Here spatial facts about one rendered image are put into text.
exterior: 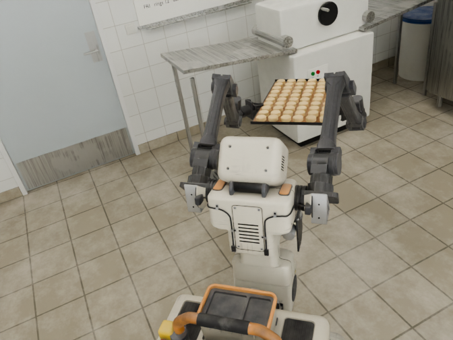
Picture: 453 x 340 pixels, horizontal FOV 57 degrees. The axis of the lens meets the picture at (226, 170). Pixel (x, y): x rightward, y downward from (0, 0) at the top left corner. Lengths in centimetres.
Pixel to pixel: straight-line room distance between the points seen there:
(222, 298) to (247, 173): 41
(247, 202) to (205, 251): 157
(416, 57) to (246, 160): 379
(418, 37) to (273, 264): 369
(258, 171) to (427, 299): 156
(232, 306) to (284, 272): 28
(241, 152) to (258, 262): 43
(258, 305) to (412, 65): 398
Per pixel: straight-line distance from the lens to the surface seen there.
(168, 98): 400
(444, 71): 422
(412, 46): 491
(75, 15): 369
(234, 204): 134
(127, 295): 277
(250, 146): 132
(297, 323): 144
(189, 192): 146
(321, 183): 137
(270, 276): 159
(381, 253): 280
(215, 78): 172
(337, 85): 160
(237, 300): 138
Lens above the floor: 198
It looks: 33 degrees down
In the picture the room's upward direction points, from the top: 10 degrees counter-clockwise
